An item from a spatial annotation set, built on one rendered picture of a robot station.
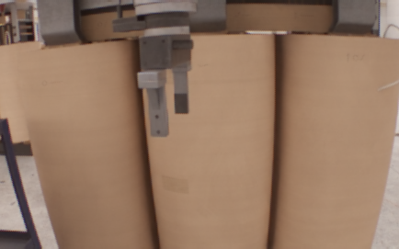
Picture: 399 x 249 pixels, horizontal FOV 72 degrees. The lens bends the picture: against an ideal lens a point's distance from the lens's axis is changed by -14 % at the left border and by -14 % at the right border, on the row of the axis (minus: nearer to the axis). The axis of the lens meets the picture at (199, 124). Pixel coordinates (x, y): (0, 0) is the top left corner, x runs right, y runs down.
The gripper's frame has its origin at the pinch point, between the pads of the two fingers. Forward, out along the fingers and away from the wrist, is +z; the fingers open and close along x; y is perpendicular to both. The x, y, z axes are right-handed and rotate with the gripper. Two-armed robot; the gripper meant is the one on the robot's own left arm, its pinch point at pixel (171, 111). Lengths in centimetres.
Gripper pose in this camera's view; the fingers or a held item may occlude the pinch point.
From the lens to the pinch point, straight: 54.6
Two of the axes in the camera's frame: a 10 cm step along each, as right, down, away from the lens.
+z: 0.4, 9.6, 2.9
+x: 2.1, -2.9, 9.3
